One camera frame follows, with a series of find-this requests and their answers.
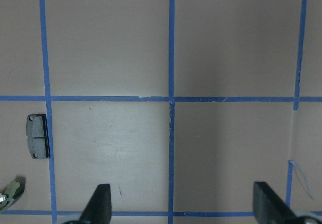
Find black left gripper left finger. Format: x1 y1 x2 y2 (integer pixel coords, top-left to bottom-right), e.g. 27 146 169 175
78 184 112 224

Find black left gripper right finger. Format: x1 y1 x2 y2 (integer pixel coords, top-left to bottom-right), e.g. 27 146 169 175
253 181 303 224

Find green curved brake shoe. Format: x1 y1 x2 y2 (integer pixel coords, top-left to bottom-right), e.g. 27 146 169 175
1 175 26 214

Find dark grey brake pad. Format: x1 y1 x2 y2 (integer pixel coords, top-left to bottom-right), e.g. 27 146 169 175
26 114 50 159

